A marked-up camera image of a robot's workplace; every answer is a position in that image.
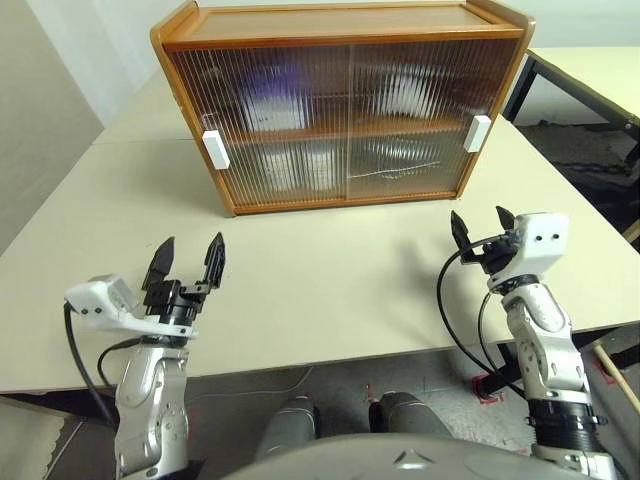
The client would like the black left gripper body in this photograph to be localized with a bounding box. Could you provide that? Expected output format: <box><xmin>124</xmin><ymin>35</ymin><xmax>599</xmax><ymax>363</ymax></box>
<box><xmin>142</xmin><ymin>279</ymin><xmax>211</xmax><ymax>326</ymax></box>

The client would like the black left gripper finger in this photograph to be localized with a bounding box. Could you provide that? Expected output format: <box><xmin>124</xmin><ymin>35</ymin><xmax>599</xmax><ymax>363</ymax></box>
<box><xmin>141</xmin><ymin>236</ymin><xmax>177</xmax><ymax>291</ymax></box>
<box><xmin>197</xmin><ymin>231</ymin><xmax>229</xmax><ymax>296</ymax></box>

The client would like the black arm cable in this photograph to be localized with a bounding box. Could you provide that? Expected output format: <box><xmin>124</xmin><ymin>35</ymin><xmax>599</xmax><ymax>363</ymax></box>
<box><xmin>62</xmin><ymin>302</ymin><xmax>144</xmax><ymax>424</ymax></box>
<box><xmin>436</xmin><ymin>234</ymin><xmax>531</xmax><ymax>401</ymax></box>

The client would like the grey rounded robot knee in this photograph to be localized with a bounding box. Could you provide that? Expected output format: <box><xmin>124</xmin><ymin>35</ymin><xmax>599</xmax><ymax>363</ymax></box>
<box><xmin>368</xmin><ymin>392</ymin><xmax>454</xmax><ymax>441</ymax></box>
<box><xmin>254</xmin><ymin>394</ymin><xmax>321</xmax><ymax>461</ymax></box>

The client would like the wooden cabinet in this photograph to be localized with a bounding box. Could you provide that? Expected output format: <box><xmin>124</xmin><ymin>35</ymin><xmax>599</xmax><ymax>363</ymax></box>
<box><xmin>149</xmin><ymin>0</ymin><xmax>536</xmax><ymax>217</ymax></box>

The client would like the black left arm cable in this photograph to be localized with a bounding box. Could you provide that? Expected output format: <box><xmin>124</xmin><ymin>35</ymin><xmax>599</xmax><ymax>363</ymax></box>
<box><xmin>62</xmin><ymin>302</ymin><xmax>144</xmax><ymax>424</ymax></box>

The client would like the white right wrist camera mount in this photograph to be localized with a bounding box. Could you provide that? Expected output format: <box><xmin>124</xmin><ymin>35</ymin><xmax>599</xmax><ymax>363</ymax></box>
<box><xmin>487</xmin><ymin>212</ymin><xmax>571</xmax><ymax>291</ymax></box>

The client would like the thin white floor cable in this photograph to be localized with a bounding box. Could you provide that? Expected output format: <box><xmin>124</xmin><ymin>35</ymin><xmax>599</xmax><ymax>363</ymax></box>
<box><xmin>188</xmin><ymin>367</ymin><xmax>315</xmax><ymax>401</ymax></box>

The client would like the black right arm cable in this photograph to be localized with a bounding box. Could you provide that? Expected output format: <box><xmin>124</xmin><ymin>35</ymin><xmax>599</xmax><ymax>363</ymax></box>
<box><xmin>436</xmin><ymin>234</ymin><xmax>531</xmax><ymax>401</ymax></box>

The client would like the thin wooden stick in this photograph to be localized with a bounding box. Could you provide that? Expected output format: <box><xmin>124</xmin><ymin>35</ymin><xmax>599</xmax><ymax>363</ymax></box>
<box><xmin>592</xmin><ymin>342</ymin><xmax>640</xmax><ymax>412</ymax></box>

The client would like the beige black-framed side table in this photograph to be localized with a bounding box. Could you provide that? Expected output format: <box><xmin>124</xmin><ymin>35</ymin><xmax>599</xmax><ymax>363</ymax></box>
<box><xmin>502</xmin><ymin>45</ymin><xmax>640</xmax><ymax>176</ymax></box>

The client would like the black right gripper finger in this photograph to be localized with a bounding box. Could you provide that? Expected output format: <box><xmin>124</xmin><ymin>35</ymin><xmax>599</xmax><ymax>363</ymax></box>
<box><xmin>450</xmin><ymin>209</ymin><xmax>474</xmax><ymax>256</ymax></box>
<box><xmin>494</xmin><ymin>204</ymin><xmax>516</xmax><ymax>236</ymax></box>

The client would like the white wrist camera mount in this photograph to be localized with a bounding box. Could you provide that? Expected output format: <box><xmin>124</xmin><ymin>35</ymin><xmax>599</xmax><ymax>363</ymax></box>
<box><xmin>63</xmin><ymin>273</ymin><xmax>200</xmax><ymax>344</ymax></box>
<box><xmin>487</xmin><ymin>212</ymin><xmax>571</xmax><ymax>291</ymax></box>

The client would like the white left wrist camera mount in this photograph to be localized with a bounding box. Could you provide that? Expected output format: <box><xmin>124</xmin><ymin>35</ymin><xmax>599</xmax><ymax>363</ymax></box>
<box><xmin>63</xmin><ymin>273</ymin><xmax>200</xmax><ymax>344</ymax></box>

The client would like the white floor sheet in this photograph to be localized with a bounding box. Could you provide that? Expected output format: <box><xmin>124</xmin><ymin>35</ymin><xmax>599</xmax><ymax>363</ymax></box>
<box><xmin>0</xmin><ymin>393</ymin><xmax>66</xmax><ymax>480</ymax></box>

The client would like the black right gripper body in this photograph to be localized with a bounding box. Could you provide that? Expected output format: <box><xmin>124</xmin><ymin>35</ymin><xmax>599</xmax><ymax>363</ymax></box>
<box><xmin>459</xmin><ymin>230</ymin><xmax>521</xmax><ymax>276</ymax></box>

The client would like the black table leg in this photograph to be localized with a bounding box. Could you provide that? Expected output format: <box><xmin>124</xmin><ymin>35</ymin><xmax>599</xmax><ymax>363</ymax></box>
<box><xmin>477</xmin><ymin>342</ymin><xmax>526</xmax><ymax>399</ymax></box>

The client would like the ribbed clear sliding door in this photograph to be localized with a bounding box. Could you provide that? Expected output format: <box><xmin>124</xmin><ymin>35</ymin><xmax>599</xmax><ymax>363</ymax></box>
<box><xmin>167</xmin><ymin>45</ymin><xmax>357</xmax><ymax>207</ymax></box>
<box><xmin>344</xmin><ymin>39</ymin><xmax>521</xmax><ymax>199</ymax></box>

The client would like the white door handle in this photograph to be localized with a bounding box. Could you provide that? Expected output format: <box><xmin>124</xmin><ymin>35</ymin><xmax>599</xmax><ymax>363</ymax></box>
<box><xmin>463</xmin><ymin>114</ymin><xmax>491</xmax><ymax>153</ymax></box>
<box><xmin>201</xmin><ymin>128</ymin><xmax>231</xmax><ymax>171</ymax></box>

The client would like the grey robot chest shell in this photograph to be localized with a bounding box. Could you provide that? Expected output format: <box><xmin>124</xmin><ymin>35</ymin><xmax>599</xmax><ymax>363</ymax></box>
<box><xmin>219</xmin><ymin>432</ymin><xmax>616</xmax><ymax>480</ymax></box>

